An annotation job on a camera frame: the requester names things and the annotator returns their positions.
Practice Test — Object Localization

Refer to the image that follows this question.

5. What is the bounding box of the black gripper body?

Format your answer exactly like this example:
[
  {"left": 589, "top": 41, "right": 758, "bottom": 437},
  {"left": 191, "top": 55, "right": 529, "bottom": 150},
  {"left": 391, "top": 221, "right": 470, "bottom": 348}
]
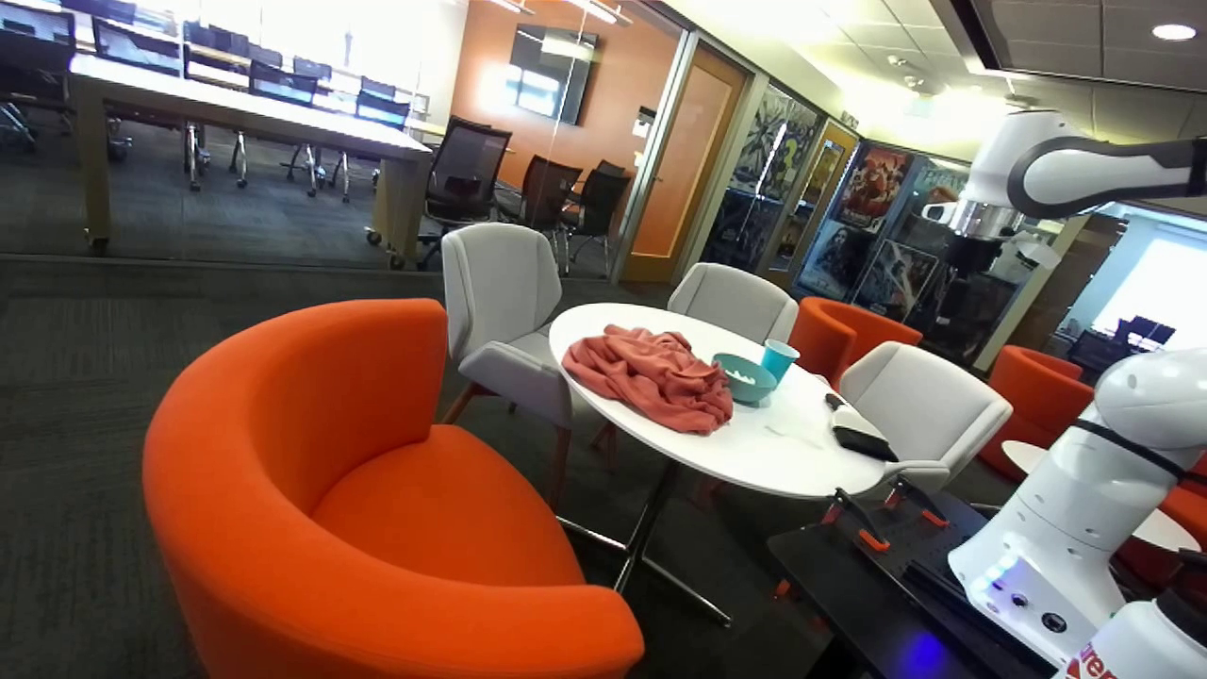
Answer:
[{"left": 944, "top": 233, "right": 1010, "bottom": 315}]

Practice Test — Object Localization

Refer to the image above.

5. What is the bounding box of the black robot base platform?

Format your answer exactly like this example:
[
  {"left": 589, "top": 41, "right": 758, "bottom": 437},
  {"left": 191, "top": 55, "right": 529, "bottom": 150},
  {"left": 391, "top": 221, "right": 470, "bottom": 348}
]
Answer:
[{"left": 764, "top": 482, "right": 1087, "bottom": 679}]

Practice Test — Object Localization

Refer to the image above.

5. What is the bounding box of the teal bowl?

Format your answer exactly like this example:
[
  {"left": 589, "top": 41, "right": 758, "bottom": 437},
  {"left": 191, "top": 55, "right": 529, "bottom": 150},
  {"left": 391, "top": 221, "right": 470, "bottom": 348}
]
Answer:
[{"left": 710, "top": 348, "right": 784, "bottom": 408}]

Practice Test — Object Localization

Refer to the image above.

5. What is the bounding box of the small orange armchair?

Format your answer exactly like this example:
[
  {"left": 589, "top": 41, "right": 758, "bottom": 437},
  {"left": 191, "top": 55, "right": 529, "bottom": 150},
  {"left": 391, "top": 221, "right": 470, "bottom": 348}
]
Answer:
[
  {"left": 976, "top": 341, "right": 1096, "bottom": 482},
  {"left": 788, "top": 294, "right": 925, "bottom": 388}
]

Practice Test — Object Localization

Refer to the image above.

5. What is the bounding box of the white upholstered chair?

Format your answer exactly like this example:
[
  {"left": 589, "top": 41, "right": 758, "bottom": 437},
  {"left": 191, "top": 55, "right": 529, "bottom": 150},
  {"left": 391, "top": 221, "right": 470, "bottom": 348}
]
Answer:
[
  {"left": 833, "top": 340, "right": 1013, "bottom": 489},
  {"left": 433, "top": 219, "right": 608, "bottom": 494},
  {"left": 662, "top": 256, "right": 804, "bottom": 348}
]

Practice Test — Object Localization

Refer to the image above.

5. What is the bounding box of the blue plastic cup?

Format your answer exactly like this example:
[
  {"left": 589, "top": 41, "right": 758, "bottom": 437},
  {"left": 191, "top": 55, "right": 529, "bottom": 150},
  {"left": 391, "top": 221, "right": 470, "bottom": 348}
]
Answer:
[{"left": 758, "top": 334, "right": 804, "bottom": 384}]

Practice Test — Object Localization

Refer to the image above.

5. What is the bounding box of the orange wooden door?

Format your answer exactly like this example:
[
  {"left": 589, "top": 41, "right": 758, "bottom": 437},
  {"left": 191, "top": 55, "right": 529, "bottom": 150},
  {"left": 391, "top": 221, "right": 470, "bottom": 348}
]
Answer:
[{"left": 621, "top": 41, "right": 754, "bottom": 285}]

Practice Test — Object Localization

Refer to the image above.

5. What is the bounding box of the round ceiling light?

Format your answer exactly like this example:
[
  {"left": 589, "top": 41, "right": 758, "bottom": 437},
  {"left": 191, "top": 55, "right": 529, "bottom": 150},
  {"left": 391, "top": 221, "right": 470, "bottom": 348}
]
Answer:
[{"left": 1146, "top": 16, "right": 1204, "bottom": 45}]

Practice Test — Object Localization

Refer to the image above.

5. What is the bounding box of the red crumpled cloth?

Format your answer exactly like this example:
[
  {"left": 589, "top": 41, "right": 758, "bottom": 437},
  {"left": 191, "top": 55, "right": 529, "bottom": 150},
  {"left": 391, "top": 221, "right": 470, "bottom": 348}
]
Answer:
[{"left": 560, "top": 319, "right": 734, "bottom": 437}]

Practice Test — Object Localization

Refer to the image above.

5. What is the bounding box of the dark brown office chair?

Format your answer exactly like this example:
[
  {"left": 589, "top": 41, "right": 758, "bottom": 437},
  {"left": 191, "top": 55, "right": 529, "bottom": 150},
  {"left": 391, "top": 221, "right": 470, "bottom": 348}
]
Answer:
[
  {"left": 516, "top": 150, "right": 583, "bottom": 236},
  {"left": 567, "top": 159, "right": 638, "bottom": 256}
]

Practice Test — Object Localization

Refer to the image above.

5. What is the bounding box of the white bottle red print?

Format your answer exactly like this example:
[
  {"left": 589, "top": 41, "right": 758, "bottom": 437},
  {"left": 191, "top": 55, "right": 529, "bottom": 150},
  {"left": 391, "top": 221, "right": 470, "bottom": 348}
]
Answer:
[{"left": 1053, "top": 593, "right": 1207, "bottom": 679}]

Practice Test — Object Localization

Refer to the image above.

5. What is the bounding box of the black mesh office chair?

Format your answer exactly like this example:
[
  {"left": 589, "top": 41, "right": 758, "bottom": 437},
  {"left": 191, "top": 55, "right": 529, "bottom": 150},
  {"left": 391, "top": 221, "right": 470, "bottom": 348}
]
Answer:
[{"left": 414, "top": 113, "right": 516, "bottom": 256}]

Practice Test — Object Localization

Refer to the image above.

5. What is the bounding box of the large orange armchair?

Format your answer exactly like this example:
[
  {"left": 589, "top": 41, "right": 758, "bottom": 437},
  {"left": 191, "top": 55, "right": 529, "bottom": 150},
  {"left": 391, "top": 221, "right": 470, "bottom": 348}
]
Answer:
[{"left": 135, "top": 294, "right": 648, "bottom": 679}]

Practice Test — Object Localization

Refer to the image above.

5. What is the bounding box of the long wooden table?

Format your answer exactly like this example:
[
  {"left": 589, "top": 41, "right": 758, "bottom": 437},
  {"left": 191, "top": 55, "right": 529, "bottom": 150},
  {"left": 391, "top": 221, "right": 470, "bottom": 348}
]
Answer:
[{"left": 65, "top": 47, "right": 437, "bottom": 271}]

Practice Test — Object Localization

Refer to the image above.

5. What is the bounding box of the white scraper black handle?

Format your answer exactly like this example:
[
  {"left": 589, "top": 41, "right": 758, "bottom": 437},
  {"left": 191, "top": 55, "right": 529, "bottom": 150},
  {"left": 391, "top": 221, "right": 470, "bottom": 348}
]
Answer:
[{"left": 817, "top": 388, "right": 901, "bottom": 462}]

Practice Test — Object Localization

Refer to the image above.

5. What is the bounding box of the wall mounted screen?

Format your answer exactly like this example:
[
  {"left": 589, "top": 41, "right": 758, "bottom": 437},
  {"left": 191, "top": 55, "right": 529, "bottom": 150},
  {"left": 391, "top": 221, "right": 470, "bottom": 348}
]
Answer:
[{"left": 506, "top": 22, "right": 603, "bottom": 126}]

